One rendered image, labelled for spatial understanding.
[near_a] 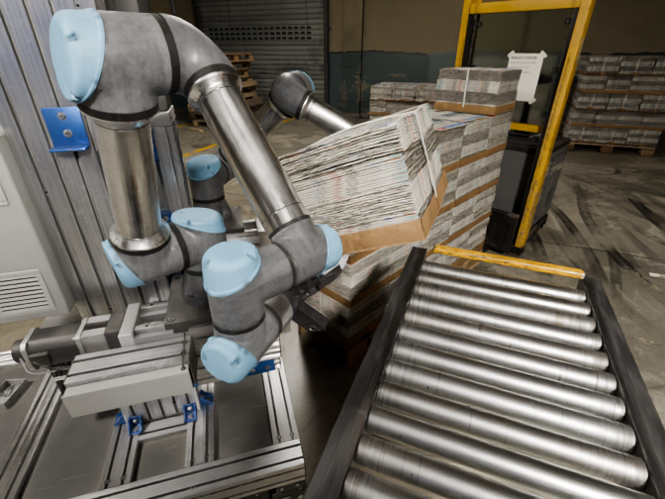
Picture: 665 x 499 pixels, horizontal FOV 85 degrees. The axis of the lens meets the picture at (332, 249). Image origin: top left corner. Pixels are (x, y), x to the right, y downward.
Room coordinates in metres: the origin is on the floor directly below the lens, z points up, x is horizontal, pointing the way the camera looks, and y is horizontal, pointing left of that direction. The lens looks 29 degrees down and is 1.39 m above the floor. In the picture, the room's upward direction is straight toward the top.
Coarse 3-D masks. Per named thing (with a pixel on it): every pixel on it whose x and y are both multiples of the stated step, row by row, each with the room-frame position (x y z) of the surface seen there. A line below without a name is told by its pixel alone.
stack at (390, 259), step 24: (480, 168) 2.11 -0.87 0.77; (456, 192) 1.93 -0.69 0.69; (456, 216) 1.97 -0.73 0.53; (432, 240) 1.79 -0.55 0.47; (456, 240) 2.01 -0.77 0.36; (360, 264) 1.34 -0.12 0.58; (384, 264) 1.47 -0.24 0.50; (336, 288) 1.35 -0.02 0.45; (360, 288) 1.35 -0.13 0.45; (384, 288) 1.49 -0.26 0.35; (336, 312) 1.35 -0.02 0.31; (360, 312) 1.37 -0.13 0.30
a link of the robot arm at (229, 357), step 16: (272, 320) 0.44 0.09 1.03; (224, 336) 0.38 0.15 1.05; (240, 336) 0.38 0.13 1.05; (256, 336) 0.39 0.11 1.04; (272, 336) 0.43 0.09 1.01; (208, 352) 0.37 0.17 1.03; (224, 352) 0.36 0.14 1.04; (240, 352) 0.37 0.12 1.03; (256, 352) 0.39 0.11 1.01; (208, 368) 0.37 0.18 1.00; (224, 368) 0.36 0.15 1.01; (240, 368) 0.36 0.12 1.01
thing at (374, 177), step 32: (384, 128) 0.65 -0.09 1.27; (288, 160) 0.72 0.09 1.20; (320, 160) 0.69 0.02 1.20; (352, 160) 0.67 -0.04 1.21; (384, 160) 0.67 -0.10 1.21; (416, 160) 0.72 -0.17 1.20; (320, 192) 0.70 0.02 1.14; (352, 192) 0.67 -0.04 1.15; (384, 192) 0.65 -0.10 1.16; (416, 192) 0.66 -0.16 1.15; (352, 224) 0.67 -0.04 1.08; (384, 224) 0.64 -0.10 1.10
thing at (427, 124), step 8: (424, 104) 0.94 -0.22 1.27; (400, 112) 0.95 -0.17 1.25; (424, 112) 0.90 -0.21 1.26; (384, 120) 0.90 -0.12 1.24; (424, 120) 0.89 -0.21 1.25; (352, 128) 0.99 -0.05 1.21; (360, 128) 0.93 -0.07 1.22; (424, 128) 0.86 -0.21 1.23; (432, 128) 0.97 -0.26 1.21; (336, 136) 0.95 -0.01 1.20; (424, 136) 0.84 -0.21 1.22; (432, 136) 0.94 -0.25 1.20; (432, 144) 0.91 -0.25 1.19; (432, 152) 0.88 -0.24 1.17; (432, 160) 0.88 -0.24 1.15; (432, 168) 0.86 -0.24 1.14; (440, 168) 0.94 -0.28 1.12; (440, 176) 0.91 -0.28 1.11
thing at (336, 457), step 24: (408, 264) 0.98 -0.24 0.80; (408, 288) 0.85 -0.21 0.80; (384, 312) 0.74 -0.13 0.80; (384, 336) 0.66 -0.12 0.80; (384, 360) 0.58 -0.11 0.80; (360, 384) 0.51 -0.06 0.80; (360, 408) 0.46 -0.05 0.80; (336, 432) 0.41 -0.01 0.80; (360, 432) 0.41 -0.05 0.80; (336, 456) 0.37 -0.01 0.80; (312, 480) 0.33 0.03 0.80; (336, 480) 0.33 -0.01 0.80
